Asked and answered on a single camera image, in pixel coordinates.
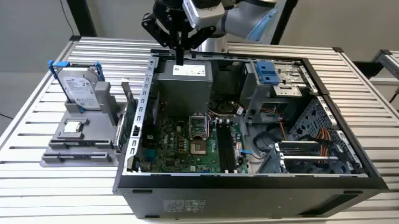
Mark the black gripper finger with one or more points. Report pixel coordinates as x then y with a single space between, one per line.
155 28
199 37

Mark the RAM memory stick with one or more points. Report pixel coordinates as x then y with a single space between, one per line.
80 142
80 155

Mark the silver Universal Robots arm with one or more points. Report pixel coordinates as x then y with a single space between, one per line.
240 16

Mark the grey power supply unit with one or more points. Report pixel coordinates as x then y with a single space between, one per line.
183 93

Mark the blue plastic drive latch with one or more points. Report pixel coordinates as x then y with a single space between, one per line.
266 72

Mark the grey parts rack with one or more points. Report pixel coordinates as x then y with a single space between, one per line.
103 93

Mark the black case fan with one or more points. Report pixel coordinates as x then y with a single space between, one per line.
155 109

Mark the grey metal drive bay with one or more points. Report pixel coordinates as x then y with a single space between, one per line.
287 91

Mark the hard disk in blue carrier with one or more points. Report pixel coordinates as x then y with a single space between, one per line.
77 91

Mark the green graphics card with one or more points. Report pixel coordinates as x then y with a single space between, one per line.
127 126

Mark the CPU socket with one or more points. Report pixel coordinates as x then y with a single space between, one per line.
198 147

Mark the green motherboard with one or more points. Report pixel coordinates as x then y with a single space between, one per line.
174 149

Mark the silver CPU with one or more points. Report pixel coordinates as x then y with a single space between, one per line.
72 127

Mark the teal port block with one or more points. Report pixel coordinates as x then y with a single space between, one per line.
150 156

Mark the neighbouring metal slat table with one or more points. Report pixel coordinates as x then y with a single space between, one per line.
386 58

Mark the metal disk bay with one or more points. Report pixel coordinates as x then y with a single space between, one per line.
311 158

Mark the black open PC case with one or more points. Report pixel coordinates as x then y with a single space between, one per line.
218 200

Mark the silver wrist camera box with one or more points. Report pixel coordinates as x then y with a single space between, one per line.
202 14

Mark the black vertical frame post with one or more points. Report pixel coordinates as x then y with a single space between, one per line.
84 18
284 23

